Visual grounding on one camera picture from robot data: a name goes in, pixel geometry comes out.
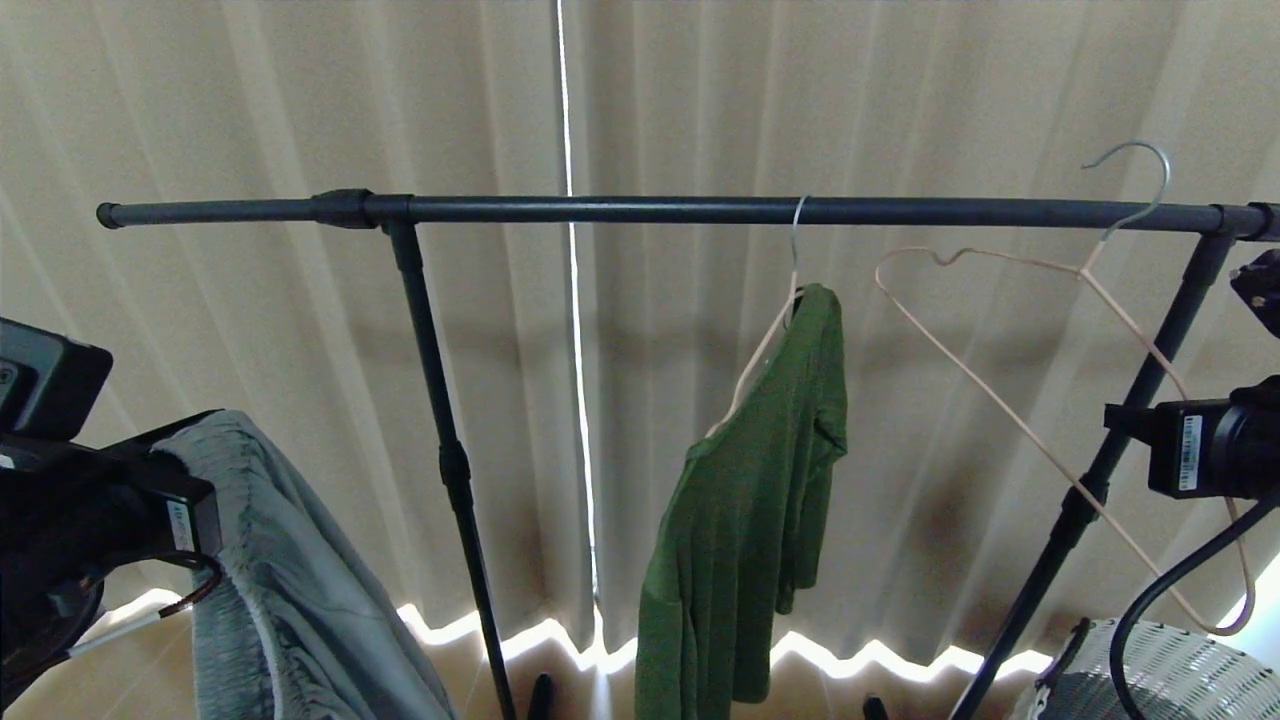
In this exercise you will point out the black clothes rack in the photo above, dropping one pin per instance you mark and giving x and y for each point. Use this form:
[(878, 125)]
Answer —
[(650, 210)]

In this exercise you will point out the pink clothes hanger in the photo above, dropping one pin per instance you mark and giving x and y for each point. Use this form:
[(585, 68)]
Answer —
[(765, 350), (1000, 398)]

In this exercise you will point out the green sleeveless shirt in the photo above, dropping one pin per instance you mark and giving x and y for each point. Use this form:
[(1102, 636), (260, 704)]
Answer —
[(740, 520)]

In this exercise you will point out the pale grey garment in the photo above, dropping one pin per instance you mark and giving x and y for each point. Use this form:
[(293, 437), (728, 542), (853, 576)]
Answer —
[(290, 600)]

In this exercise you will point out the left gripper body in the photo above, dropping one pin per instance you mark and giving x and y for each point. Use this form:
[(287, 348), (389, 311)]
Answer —
[(90, 510)]

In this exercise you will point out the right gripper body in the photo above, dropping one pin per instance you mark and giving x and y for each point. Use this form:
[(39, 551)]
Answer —
[(1210, 450)]

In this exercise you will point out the white laundry basket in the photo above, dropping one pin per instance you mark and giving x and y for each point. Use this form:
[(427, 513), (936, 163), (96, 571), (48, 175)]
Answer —
[(1170, 670)]

